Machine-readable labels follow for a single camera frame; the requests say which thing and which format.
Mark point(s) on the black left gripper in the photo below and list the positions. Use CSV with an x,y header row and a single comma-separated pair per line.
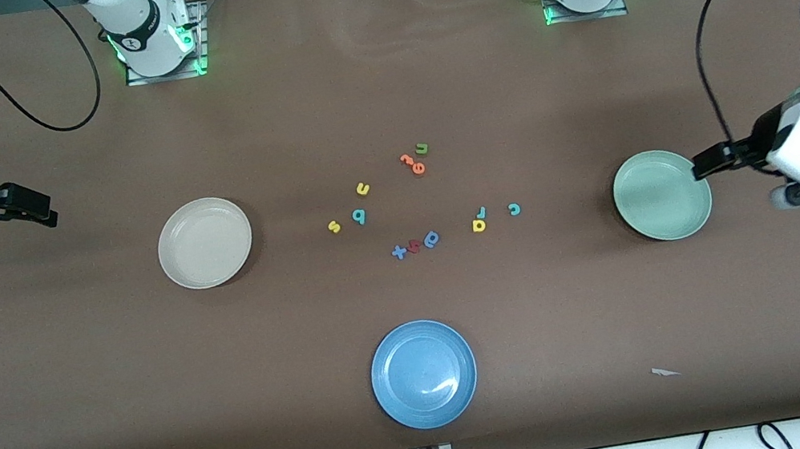
x,y
754,145

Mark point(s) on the teal foam letter c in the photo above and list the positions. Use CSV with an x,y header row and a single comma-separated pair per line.
x,y
514,209

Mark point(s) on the teal foam letter r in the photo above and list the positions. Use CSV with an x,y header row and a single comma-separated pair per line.
x,y
481,212

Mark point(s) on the yellow foam letter a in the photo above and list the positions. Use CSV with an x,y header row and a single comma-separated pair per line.
x,y
479,226

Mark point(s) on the yellow foam letter s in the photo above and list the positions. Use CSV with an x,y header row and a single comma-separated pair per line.
x,y
334,226

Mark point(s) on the teal foam letter b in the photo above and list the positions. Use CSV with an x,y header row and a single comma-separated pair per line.
x,y
360,217

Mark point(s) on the yellow foam letter u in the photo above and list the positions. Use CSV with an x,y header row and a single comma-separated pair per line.
x,y
362,189

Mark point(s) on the green plate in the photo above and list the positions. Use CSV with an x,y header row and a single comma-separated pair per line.
x,y
662,195

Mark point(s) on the beige brown plate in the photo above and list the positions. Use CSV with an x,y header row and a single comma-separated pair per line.
x,y
205,243

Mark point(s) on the white paper scrap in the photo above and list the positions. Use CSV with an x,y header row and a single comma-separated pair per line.
x,y
664,372

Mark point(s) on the brown table cover sheet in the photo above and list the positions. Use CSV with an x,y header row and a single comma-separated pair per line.
x,y
268,116

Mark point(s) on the blue foam letter a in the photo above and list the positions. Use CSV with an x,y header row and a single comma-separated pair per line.
x,y
432,239

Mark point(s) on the green foam letter n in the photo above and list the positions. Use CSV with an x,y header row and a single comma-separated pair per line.
x,y
421,148

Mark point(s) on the orange foam letter e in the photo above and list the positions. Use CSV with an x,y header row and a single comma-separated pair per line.
x,y
418,168

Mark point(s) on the orange foam letter w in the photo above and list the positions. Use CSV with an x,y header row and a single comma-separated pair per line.
x,y
406,159

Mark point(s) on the red foam letter v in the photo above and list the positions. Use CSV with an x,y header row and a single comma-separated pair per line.
x,y
413,246

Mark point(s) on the blue foam letter x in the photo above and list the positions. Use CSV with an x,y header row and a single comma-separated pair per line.
x,y
399,252

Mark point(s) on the blue plate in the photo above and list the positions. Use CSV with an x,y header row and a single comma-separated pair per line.
x,y
423,374

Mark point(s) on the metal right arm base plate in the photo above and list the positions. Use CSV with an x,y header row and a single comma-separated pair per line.
x,y
200,47

